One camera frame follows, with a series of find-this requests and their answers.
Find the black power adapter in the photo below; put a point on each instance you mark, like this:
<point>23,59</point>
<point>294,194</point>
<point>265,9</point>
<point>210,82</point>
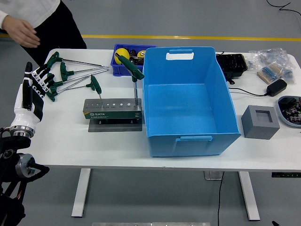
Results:
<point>277,87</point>

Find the black component tray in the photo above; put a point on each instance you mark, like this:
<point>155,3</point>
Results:
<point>231,64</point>

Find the grey block with square recess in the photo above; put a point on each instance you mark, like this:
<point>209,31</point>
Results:
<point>258,127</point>

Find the dark small parts pile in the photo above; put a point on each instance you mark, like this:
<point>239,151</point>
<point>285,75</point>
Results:
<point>134,58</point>

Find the person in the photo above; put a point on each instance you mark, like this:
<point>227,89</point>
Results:
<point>58,23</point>

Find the yellow ball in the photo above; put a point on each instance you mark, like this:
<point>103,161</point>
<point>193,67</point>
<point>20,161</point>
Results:
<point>123,51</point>

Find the grey tray with electronics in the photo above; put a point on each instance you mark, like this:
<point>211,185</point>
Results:
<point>290,110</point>

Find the black table control panel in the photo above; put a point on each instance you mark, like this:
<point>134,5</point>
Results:
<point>285,175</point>

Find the clear bags of components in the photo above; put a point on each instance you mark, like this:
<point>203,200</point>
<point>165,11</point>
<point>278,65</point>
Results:
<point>270,55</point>

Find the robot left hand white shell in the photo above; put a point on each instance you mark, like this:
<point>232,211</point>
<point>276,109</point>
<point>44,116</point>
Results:
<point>24,116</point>

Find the resistor strip pack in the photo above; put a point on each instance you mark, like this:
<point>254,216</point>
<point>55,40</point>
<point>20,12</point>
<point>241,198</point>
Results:
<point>269,71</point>

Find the green grey hex key stand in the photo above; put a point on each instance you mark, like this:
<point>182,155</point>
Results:
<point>110,114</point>

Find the metal floor plate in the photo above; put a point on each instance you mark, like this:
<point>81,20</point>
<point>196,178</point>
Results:
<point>211,176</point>

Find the small dark blue bin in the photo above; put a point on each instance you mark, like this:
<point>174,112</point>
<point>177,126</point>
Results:
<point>117,70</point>

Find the light blue plastic box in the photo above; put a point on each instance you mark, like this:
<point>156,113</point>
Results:
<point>183,106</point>

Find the robot right hand black fingers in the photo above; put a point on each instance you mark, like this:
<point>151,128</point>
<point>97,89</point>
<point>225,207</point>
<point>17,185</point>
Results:
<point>275,223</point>

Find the person's right hand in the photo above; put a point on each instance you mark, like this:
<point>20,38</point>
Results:
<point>21,31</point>

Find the white table leg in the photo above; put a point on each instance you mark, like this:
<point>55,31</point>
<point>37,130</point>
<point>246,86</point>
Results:
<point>249,195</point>
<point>81,193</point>

